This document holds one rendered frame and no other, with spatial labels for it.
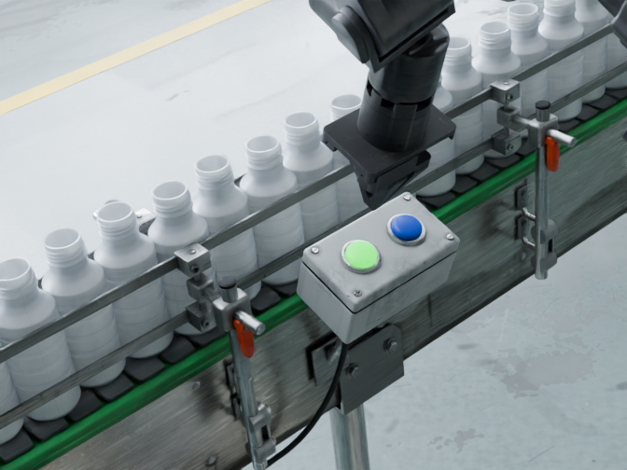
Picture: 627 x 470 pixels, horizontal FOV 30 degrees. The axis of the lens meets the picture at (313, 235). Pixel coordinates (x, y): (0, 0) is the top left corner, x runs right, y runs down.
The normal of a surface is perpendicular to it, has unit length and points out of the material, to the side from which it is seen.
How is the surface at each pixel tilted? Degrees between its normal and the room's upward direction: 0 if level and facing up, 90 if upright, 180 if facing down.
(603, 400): 0
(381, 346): 90
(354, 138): 20
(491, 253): 90
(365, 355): 90
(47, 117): 0
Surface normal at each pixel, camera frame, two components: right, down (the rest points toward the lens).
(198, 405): 0.64, 0.38
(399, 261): 0.12, -0.65
